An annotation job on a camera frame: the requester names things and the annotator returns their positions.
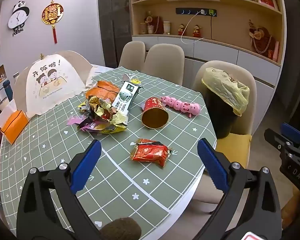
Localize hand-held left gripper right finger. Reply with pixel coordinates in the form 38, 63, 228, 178
197, 138, 283, 240

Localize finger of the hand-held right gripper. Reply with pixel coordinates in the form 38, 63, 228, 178
264, 128, 294, 159
280, 122, 300, 144

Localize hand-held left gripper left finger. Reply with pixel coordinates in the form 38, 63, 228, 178
16, 139, 102, 240

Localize pink snack wrapper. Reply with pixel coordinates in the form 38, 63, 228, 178
66, 115, 84, 126

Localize black trash bin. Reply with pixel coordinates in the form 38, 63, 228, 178
204, 87, 237, 139

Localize yellow snack wrapper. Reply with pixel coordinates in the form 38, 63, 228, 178
77, 96, 129, 134

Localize silver wrapper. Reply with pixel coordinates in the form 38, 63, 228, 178
77, 100, 93, 112

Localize red snack packet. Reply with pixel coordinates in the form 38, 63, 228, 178
129, 138, 174, 168

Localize orange plastic bag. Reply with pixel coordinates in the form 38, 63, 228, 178
85, 80, 122, 103

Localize white green milk carton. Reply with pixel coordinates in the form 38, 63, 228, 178
112, 81, 143, 117

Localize red paper cup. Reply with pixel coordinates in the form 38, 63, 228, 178
141, 96, 169, 130

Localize person's right forearm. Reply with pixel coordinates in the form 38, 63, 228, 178
281, 187, 300, 230

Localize person's left forearm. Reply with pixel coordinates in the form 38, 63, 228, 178
100, 217, 142, 240

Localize yellow cushion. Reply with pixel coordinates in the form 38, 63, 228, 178
215, 133, 252, 170

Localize green checked tablecloth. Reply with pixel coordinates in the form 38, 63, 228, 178
0, 66, 217, 238

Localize pink caterpillar toy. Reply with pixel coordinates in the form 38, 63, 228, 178
161, 95, 201, 118

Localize orange tissue box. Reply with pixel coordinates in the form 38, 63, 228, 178
0, 110, 30, 145

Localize large brown flower bag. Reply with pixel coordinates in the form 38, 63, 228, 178
249, 19, 277, 57

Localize white cabinet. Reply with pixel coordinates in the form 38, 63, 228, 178
131, 35, 283, 88

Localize small brown flower bag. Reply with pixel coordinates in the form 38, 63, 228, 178
144, 11, 164, 34

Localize black power strip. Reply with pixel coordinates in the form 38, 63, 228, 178
175, 7, 218, 17

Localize wooden wall shelf unit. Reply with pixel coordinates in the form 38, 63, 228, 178
129, 0, 284, 67

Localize black cable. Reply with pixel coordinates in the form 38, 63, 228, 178
209, 15, 215, 41

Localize white cable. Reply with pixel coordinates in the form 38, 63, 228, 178
180, 11, 205, 46

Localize red round wall ornament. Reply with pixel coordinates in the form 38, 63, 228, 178
41, 0, 65, 44

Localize panda wall clock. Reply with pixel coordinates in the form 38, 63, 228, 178
8, 0, 30, 37

